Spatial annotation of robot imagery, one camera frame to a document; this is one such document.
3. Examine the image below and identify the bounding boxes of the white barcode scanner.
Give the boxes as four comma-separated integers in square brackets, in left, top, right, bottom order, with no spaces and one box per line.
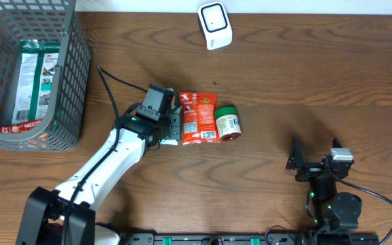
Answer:
[197,1,233,50]

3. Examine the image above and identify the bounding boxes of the white small packet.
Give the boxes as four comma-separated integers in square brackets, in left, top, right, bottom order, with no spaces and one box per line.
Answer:
[160,139,179,146]

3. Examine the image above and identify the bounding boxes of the black mounting rail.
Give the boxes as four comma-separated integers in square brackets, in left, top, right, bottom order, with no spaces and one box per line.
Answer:
[93,223,380,245]

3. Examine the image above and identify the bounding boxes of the red snack bag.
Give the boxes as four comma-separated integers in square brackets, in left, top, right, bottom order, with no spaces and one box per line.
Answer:
[180,92,221,145]

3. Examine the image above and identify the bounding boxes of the green white 3M package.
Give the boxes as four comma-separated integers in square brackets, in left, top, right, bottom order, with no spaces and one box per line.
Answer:
[11,40,60,125]

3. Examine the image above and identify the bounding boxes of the green lid jar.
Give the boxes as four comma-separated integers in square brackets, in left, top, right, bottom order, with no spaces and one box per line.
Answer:
[214,106,242,141]

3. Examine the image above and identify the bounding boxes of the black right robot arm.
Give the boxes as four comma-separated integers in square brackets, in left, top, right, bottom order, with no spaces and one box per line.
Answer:
[286,137,362,231]

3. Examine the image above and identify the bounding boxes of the red flat packet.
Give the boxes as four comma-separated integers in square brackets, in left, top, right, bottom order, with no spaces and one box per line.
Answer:
[0,119,42,133]

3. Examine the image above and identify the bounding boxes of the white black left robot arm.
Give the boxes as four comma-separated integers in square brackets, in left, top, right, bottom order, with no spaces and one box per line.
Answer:
[16,85,181,244]

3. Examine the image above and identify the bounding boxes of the grey mesh basket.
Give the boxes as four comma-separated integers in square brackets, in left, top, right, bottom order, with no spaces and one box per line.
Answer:
[0,0,91,151]

